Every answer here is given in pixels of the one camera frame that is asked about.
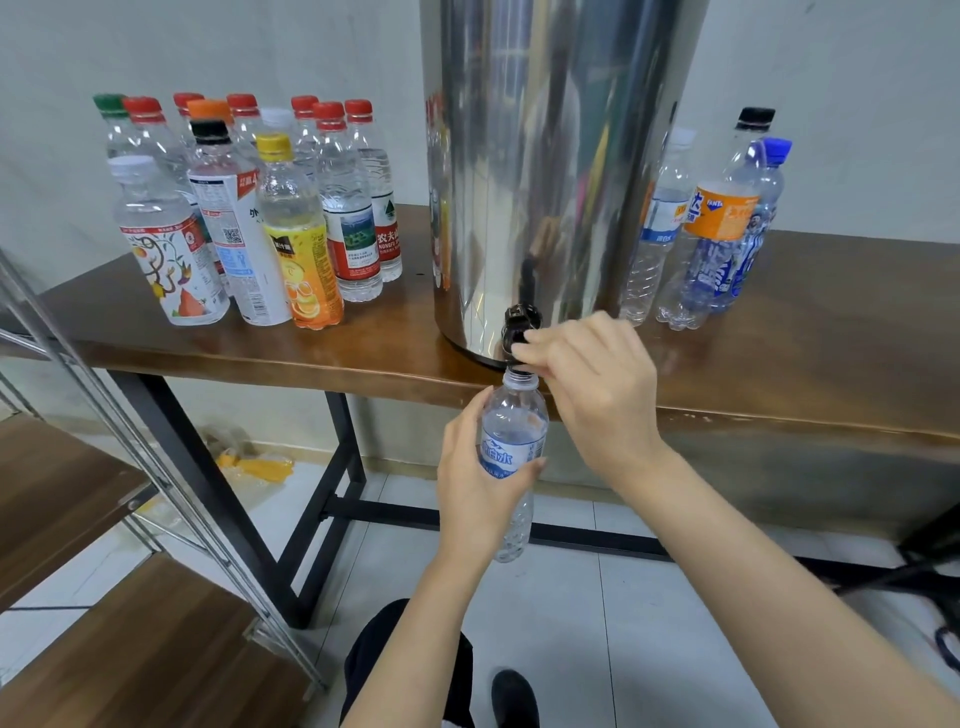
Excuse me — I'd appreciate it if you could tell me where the yellow label plastic bottle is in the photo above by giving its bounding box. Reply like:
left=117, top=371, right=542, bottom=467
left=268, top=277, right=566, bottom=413
left=255, top=135, right=345, bottom=332

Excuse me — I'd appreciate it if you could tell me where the blue cap plastic bottle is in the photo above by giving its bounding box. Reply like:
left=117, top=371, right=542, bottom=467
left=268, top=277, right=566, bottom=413
left=720, top=138, right=794, bottom=309

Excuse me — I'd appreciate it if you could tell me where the black metal table frame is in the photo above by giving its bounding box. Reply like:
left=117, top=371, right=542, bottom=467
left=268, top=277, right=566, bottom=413
left=112, top=372, right=960, bottom=632

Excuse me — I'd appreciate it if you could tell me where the white cap blue label bottle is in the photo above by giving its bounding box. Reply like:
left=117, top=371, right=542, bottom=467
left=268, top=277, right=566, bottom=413
left=478, top=367, right=551, bottom=564

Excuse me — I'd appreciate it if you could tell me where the slim blue label plastic bottle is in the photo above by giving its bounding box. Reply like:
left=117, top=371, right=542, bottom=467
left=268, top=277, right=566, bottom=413
left=618, top=126, right=699, bottom=326

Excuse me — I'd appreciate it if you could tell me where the person's right forearm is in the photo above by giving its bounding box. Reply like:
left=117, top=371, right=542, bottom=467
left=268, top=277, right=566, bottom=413
left=615, top=442, right=960, bottom=728

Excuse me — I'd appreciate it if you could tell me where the orange label black cap bottle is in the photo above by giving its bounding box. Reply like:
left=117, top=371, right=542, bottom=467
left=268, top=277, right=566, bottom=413
left=655, top=106, right=777, bottom=332

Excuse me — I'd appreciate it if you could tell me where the white patterned label plastic bottle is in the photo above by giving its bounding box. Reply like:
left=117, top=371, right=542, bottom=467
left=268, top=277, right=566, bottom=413
left=108, top=154, right=231, bottom=327

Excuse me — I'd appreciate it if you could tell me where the white-cap blue-label bottle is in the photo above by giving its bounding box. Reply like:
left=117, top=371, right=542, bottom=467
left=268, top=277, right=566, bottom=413
left=258, top=108, right=320, bottom=197

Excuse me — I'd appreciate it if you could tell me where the person's black shoe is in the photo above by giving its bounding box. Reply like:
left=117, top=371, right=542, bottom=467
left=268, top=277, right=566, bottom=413
left=490, top=669, right=542, bottom=728

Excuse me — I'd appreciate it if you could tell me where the yellow debris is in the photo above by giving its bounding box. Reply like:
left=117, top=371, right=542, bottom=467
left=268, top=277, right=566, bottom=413
left=210, top=447, right=297, bottom=485

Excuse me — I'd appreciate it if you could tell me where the green label plastic water bottle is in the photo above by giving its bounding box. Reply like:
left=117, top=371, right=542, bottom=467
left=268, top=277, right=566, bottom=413
left=93, top=94, right=137, bottom=159

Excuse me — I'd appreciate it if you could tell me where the wooden stool with black frame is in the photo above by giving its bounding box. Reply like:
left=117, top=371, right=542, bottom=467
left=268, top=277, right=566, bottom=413
left=840, top=502, right=960, bottom=669

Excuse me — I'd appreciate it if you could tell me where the person's left forearm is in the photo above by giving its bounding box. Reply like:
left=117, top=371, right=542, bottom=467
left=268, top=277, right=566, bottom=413
left=342, top=555, right=504, bottom=728

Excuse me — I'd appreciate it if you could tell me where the stainless steel water dispenser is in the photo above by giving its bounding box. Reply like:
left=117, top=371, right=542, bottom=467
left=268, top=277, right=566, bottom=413
left=420, top=0, right=711, bottom=371

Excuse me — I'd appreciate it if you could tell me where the wooden metal shelf rack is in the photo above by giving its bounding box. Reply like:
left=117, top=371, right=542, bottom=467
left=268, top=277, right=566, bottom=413
left=0, top=247, right=329, bottom=728

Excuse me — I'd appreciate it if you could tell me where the person's left hand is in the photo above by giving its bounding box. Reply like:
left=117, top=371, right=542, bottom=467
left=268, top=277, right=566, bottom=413
left=435, top=387, right=548, bottom=575

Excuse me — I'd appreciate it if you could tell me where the person's black trouser leg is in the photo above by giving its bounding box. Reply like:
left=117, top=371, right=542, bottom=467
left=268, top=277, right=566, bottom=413
left=342, top=598, right=476, bottom=728

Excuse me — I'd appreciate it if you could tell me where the person's right hand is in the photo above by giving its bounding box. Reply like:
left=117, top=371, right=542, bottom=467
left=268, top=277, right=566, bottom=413
left=510, top=310, right=665, bottom=489

